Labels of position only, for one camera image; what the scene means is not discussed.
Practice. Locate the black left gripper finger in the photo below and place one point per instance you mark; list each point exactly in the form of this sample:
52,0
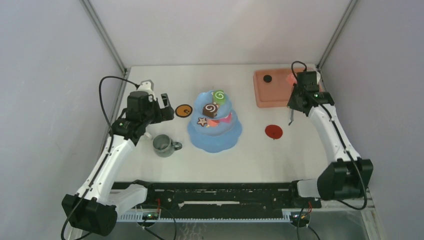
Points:
167,114
165,101

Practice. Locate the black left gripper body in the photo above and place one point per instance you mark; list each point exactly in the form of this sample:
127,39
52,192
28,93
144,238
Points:
154,115

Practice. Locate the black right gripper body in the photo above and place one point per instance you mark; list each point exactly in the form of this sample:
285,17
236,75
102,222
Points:
293,101

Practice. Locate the light pink swirl roll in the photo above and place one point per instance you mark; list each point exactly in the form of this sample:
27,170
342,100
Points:
291,79

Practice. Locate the dark green glazed mug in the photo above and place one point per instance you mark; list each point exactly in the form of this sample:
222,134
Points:
164,146

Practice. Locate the white star cookie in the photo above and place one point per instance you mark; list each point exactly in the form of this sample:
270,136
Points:
202,121

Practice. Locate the brown swirl roll cake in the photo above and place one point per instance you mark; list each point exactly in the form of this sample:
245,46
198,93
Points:
210,110

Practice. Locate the pink cake slice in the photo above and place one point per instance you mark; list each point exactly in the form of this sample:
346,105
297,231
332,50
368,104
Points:
212,122

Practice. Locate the red round coaster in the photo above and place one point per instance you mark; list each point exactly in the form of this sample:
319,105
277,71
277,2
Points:
273,131

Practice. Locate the blue three-tier cake stand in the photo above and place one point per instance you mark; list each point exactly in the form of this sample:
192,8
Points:
214,139

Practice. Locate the green swirl roll cake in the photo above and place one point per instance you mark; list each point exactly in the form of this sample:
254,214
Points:
219,97

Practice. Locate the magenta swirl roll cake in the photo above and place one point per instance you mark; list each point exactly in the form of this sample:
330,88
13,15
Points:
227,119

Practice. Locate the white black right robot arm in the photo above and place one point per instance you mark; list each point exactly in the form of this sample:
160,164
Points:
348,174

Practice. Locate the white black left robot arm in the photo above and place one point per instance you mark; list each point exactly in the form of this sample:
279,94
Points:
93,208

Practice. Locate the orange round coaster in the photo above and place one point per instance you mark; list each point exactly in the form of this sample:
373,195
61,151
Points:
183,111

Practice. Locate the pink rectangular tray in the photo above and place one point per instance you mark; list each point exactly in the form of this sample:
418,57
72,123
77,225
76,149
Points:
275,93

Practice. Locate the black round cookie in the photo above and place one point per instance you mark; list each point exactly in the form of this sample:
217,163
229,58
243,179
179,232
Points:
267,78

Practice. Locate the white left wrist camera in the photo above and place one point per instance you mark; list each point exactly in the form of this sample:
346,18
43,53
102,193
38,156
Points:
146,86

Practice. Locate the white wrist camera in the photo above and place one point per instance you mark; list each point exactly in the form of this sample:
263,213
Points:
146,86
318,77

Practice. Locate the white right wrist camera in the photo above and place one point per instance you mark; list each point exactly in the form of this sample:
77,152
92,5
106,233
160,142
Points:
318,77

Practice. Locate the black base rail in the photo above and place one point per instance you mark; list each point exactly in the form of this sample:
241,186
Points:
222,201

